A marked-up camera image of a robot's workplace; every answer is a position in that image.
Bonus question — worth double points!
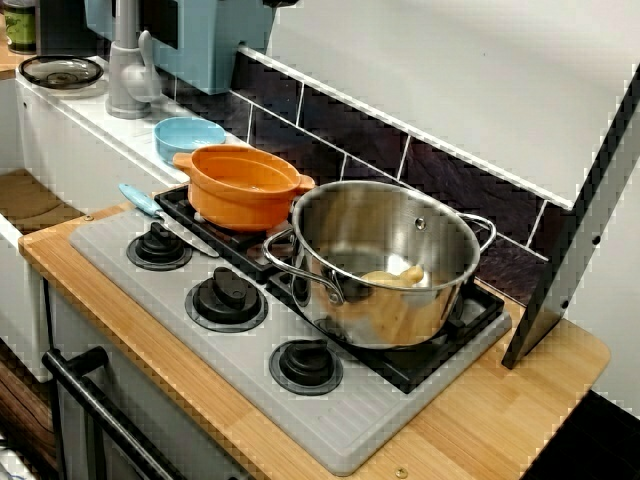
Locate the stainless steel pot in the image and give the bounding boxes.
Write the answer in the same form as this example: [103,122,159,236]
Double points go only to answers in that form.
[263,180,497,350]

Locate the yellow toy food piece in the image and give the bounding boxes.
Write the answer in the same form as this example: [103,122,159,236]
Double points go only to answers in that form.
[359,264,425,290]

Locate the orange plastic pot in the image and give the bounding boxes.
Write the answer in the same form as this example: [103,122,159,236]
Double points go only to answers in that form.
[172,144,316,234]

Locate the black stove knob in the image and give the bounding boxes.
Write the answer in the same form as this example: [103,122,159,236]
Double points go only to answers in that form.
[185,266,269,333]
[125,221,193,273]
[268,338,345,397]

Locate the dark tile backsplash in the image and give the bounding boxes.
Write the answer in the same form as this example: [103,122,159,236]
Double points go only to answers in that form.
[159,49,571,306]

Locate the black stove grate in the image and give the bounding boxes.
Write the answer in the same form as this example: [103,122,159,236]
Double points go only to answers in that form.
[153,183,506,395]

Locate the light blue bowl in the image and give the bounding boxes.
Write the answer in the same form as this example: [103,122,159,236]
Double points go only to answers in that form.
[153,116,227,166]

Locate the grey stove top panel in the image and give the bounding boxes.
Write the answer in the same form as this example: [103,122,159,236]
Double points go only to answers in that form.
[68,207,514,477]

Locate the teal plastic box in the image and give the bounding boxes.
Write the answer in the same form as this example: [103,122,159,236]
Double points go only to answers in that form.
[83,0,275,96]

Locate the grey toy faucet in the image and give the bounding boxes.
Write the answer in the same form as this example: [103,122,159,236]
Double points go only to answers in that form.
[104,0,160,120]

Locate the wooden counter board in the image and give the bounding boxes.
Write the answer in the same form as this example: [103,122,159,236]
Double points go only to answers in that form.
[18,202,612,480]

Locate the white sink cabinet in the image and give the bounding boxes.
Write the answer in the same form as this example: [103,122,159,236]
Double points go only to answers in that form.
[0,54,191,384]

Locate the dark glass lid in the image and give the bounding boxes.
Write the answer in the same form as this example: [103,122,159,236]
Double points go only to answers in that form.
[18,53,105,91]

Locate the green labelled can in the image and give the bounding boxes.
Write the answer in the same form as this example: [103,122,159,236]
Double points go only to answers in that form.
[2,0,39,55]

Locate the blue handled toy knife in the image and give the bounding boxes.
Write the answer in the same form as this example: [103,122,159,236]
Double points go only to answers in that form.
[118,183,221,259]

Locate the dark upright post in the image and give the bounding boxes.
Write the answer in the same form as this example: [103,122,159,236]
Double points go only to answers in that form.
[501,64,640,370]

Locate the black oven door handle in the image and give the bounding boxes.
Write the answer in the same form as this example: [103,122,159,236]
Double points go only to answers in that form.
[42,345,186,480]

